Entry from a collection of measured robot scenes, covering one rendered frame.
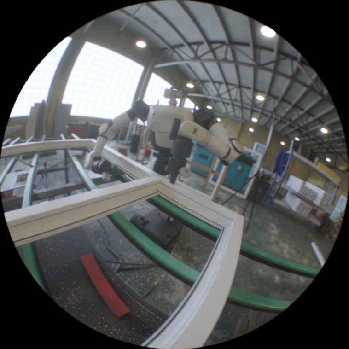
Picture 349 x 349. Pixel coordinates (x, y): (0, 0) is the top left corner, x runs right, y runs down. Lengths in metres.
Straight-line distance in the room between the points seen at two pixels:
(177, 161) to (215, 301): 0.47
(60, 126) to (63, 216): 7.27
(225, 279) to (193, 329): 0.13
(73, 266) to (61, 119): 7.26
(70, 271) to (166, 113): 0.92
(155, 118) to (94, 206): 0.55
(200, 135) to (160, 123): 0.30
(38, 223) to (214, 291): 0.44
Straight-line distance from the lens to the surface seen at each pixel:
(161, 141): 0.73
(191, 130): 0.48
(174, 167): 0.50
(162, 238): 1.26
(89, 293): 0.60
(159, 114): 0.70
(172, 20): 9.26
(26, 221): 0.41
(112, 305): 0.54
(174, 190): 0.55
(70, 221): 0.41
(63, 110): 7.58
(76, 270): 0.65
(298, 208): 4.28
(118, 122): 0.85
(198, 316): 0.25
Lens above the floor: 1.16
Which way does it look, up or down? 19 degrees down
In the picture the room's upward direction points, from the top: 16 degrees clockwise
